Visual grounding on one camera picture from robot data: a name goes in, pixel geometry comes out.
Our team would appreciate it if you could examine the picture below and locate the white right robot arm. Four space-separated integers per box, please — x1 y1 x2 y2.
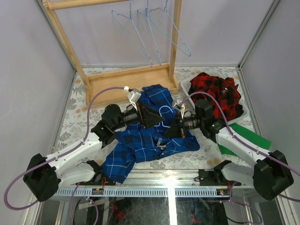
165 99 294 201

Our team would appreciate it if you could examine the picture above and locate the blue plaid shirt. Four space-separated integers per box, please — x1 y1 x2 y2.
101 84 200 183

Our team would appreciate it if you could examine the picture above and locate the blue shirt wire hanger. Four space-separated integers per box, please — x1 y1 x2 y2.
154 105 173 128

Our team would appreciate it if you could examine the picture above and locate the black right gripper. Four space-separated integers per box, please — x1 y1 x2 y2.
163 111 204 139

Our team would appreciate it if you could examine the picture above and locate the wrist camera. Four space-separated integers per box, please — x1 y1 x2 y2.
172 99 185 118
123 86 141 110

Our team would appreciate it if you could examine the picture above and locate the black shirt wire hanger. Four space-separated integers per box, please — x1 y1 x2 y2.
137 0 162 66

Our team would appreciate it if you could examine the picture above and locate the wooden clothes rack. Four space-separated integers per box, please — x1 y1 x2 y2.
42 0 182 107

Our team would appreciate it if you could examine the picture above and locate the red shirt wire hanger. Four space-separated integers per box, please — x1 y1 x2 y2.
111 0 153 68

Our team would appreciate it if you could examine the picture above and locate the green cloth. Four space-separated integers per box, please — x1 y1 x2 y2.
217 123 272 157

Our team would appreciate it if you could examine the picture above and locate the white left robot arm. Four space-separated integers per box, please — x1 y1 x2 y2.
23 100 164 202

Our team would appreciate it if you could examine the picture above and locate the red plaid shirt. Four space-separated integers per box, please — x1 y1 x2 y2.
188 72 244 121

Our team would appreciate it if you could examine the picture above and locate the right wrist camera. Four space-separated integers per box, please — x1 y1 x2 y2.
172 99 185 118

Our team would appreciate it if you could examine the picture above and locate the aluminium mounting rail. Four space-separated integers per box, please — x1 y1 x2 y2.
56 168 256 197

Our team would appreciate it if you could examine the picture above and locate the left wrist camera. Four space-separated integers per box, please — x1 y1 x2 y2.
123 86 141 110

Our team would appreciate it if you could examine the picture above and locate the white plastic basket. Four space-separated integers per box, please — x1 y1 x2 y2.
180 75 250 125

